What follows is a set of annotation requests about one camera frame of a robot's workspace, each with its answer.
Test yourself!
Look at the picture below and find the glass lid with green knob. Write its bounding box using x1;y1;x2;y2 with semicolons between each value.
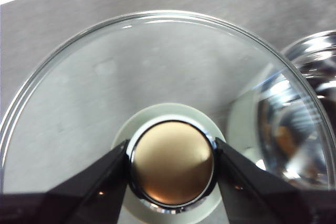
0;10;333;224

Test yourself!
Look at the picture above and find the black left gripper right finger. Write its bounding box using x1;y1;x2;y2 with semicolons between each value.
214;137;336;224

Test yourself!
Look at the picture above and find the pale green electric pot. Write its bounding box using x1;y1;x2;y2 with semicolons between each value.
227;29;336;191

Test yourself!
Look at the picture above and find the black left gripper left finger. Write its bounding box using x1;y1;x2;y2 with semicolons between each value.
0;139;131;224

